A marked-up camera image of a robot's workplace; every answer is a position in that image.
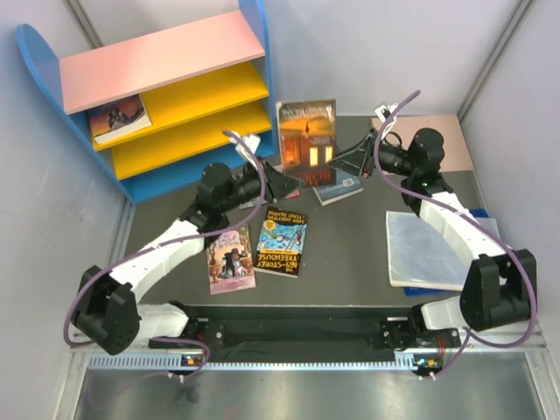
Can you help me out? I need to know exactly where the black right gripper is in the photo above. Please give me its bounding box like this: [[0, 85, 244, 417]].
[[327, 129, 417, 179]]

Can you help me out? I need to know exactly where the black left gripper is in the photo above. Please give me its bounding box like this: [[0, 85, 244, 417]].
[[218, 155, 304, 214]]

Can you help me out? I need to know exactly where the orange lantern cover paperback book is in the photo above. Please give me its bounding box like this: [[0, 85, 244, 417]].
[[276, 99, 337, 187]]

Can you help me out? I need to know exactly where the blue treehouse paperback book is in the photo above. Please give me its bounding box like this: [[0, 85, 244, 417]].
[[253, 206, 308, 278]]

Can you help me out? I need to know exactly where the pink purple paperback book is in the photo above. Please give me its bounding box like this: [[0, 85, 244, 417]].
[[206, 224, 256, 295]]

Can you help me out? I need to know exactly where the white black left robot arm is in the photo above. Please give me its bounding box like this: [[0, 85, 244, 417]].
[[71, 161, 303, 355]]

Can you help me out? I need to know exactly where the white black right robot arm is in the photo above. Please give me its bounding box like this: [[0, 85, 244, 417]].
[[328, 128, 537, 348]]

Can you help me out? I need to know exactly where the red pink picture book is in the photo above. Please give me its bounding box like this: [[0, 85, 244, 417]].
[[239, 189, 300, 209]]

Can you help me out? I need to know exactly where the dark blue paperback book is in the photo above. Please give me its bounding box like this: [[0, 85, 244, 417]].
[[313, 171, 364, 206]]

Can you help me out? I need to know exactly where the pink board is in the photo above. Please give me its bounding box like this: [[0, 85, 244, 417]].
[[391, 115, 473, 172]]

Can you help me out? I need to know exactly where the clear white file folder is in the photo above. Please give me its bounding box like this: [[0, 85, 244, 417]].
[[386, 211, 505, 291]]

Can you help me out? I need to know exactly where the blue pink yellow bookshelf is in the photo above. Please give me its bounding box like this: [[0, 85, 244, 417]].
[[17, 1, 278, 204]]

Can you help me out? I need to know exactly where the book on shelf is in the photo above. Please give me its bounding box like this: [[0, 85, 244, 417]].
[[86, 94, 152, 144]]

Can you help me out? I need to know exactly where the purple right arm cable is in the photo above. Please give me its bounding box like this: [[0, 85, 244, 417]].
[[370, 89, 538, 380]]

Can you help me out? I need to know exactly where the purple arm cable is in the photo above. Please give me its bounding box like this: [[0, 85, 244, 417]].
[[64, 129, 270, 382], [370, 89, 538, 380]]

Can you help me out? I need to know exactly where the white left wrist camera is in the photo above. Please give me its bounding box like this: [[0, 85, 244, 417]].
[[233, 134, 261, 162]]

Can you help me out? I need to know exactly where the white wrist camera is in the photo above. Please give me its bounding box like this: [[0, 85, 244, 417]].
[[374, 103, 398, 123], [233, 134, 261, 162]]

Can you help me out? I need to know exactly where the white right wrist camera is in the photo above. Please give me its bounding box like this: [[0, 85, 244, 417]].
[[374, 103, 398, 123]]

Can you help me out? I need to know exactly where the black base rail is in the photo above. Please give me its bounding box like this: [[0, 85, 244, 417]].
[[98, 301, 463, 364]]

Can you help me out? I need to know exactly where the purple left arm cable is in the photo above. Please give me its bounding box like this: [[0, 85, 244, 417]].
[[64, 129, 270, 382]]

